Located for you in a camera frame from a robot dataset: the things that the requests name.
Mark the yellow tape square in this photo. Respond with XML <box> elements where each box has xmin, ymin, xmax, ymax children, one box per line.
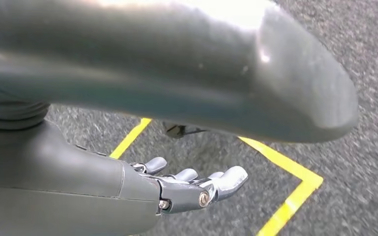
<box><xmin>109</xmin><ymin>118</ymin><xmax>324</xmax><ymax>236</ymax></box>

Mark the black robot foot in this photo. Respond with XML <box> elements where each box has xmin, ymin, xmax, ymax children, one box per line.
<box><xmin>162</xmin><ymin>121</ymin><xmax>209</xmax><ymax>139</ymax></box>

